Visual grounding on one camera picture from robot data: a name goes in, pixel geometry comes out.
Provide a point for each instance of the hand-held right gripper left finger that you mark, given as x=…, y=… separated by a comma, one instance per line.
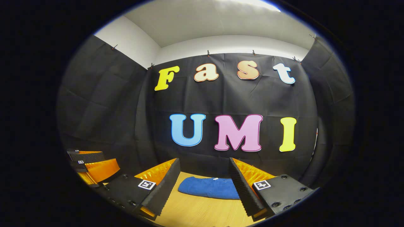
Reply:
x=165, y=189

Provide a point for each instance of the black backdrop cloth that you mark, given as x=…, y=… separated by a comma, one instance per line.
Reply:
x=236, y=97

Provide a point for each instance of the blue jacket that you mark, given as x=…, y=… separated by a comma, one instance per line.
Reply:
x=208, y=188

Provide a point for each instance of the row of black cloth clips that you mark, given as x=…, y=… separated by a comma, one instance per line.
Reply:
x=208, y=53

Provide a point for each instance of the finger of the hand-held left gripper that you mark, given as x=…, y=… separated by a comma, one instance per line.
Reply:
x=104, y=170
x=90, y=156

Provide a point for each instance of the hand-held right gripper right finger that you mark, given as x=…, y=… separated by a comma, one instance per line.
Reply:
x=243, y=192

